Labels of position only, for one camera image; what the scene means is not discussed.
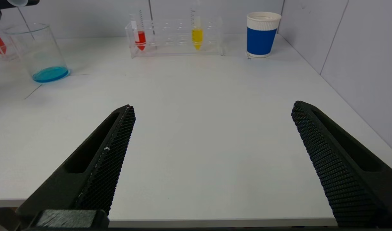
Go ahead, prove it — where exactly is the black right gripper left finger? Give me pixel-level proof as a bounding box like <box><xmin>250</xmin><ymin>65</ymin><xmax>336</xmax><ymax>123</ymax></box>
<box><xmin>16</xmin><ymin>105</ymin><xmax>136</xmax><ymax>225</ymax></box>

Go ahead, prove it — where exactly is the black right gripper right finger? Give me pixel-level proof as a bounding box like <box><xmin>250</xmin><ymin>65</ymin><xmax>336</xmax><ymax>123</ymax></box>
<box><xmin>291</xmin><ymin>101</ymin><xmax>392</xmax><ymax>227</ymax></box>

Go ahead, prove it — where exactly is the yellow pigment test tube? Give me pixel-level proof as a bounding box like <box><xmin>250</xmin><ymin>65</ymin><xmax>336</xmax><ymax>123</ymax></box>
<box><xmin>190</xmin><ymin>0</ymin><xmax>204</xmax><ymax>51</ymax></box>

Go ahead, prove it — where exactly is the red pigment tube white label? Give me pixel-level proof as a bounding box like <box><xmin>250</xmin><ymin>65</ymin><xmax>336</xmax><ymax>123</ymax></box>
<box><xmin>129</xmin><ymin>0</ymin><xmax>147</xmax><ymax>51</ymax></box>

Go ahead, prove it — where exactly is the clear glass beaker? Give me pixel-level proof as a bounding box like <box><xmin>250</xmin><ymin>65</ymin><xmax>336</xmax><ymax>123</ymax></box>
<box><xmin>4</xmin><ymin>23</ymin><xmax>70</xmax><ymax>83</ymax></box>

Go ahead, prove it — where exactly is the blue white paper cup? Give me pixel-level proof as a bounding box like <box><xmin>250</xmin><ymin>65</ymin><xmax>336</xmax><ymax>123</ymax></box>
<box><xmin>246</xmin><ymin>12</ymin><xmax>282</xmax><ymax>58</ymax></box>

